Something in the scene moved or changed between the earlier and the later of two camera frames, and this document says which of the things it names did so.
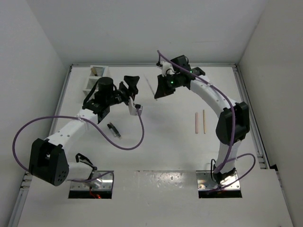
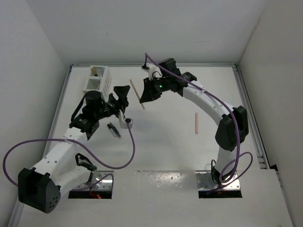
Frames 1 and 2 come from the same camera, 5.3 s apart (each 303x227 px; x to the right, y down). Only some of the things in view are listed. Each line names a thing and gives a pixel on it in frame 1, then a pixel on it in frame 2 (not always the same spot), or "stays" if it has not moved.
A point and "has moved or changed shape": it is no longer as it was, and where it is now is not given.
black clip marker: [113, 130] stays
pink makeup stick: [196, 123] stays
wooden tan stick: [204, 128] has moved or changed shape
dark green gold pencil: [93, 71] stays
